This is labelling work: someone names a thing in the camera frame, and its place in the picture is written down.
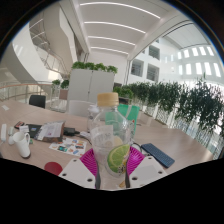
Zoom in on black notebook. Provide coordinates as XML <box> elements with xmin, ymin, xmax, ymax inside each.
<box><xmin>25</xmin><ymin>123</ymin><xmax>43</xmax><ymax>139</ymax></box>

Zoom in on row of green hedge plants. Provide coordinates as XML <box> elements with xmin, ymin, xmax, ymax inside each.
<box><xmin>128</xmin><ymin>78</ymin><xmax>224</xmax><ymax>148</ymax></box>

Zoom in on clear lime-label drink bottle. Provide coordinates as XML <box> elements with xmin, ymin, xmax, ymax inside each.
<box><xmin>89</xmin><ymin>92</ymin><xmax>133</xmax><ymax>191</ymax></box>

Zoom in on white power strip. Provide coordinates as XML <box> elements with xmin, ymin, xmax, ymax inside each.
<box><xmin>0</xmin><ymin>123</ymin><xmax>8</xmax><ymax>143</ymax></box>

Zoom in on colourful sticker sheet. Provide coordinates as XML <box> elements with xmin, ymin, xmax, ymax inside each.
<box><xmin>48</xmin><ymin>137</ymin><xmax>88</xmax><ymax>157</ymax></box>

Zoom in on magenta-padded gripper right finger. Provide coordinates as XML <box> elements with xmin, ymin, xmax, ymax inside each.
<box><xmin>123</xmin><ymin>145</ymin><xmax>168</xmax><ymax>190</ymax></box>

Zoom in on small black box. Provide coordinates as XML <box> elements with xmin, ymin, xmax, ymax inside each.
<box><xmin>63</xmin><ymin>126</ymin><xmax>81</xmax><ymax>137</ymax></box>

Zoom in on white mug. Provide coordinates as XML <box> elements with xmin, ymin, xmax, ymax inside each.
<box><xmin>12</xmin><ymin>131</ymin><xmax>32</xmax><ymax>159</ymax></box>

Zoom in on white computer mouse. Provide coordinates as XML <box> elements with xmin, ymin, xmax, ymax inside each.
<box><xmin>7</xmin><ymin>134</ymin><xmax>16</xmax><ymax>146</ymax></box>

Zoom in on green gift bag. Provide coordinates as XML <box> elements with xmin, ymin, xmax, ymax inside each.
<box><xmin>117</xmin><ymin>103</ymin><xmax>140</xmax><ymax>134</ymax></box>

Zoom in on brown-edged printed booklet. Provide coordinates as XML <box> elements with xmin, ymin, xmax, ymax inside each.
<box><xmin>34</xmin><ymin>120</ymin><xmax>67</xmax><ymax>144</ymax></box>

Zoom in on clear white-lidded shaker bottle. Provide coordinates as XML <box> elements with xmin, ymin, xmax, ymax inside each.
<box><xmin>87</xmin><ymin>104</ymin><xmax>100</xmax><ymax>133</ymax></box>

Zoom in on flat round red coaster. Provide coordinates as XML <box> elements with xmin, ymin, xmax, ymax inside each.
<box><xmin>43</xmin><ymin>161</ymin><xmax>64</xmax><ymax>177</ymax></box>

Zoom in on black tangled cables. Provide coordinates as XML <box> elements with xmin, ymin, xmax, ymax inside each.
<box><xmin>131</xmin><ymin>141</ymin><xmax>145</xmax><ymax>156</ymax></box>

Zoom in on white chair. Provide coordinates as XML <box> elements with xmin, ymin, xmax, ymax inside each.
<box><xmin>66</xmin><ymin>99</ymin><xmax>96</xmax><ymax>118</ymax></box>

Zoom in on black chair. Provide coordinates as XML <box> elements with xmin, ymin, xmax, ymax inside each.
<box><xmin>28</xmin><ymin>94</ymin><xmax>47</xmax><ymax>109</ymax></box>

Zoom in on dark blue keyboard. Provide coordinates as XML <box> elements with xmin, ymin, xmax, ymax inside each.
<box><xmin>140</xmin><ymin>142</ymin><xmax>176</xmax><ymax>169</ymax></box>

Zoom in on ceiling light strips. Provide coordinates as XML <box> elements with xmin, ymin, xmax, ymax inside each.
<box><xmin>79</xmin><ymin>1</ymin><xmax>162</xmax><ymax>56</ymax></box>

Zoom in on brown planter with green plants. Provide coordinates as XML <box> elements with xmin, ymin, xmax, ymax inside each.
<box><xmin>51</xmin><ymin>78</ymin><xmax>70</xmax><ymax>101</ymax></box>
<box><xmin>113</xmin><ymin>85</ymin><xmax>134</xmax><ymax>105</ymax></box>

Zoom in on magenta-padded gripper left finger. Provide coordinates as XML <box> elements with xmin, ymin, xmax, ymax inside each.
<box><xmin>58</xmin><ymin>147</ymin><xmax>102</xmax><ymax>190</ymax></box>

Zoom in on small red and black case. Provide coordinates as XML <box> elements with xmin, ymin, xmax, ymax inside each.
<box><xmin>14</xmin><ymin>120</ymin><xmax>25</xmax><ymax>130</ymax></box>

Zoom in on white cabinet with plants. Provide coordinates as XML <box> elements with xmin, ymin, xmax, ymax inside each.
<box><xmin>67</xmin><ymin>61</ymin><xmax>118</xmax><ymax>104</ymax></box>

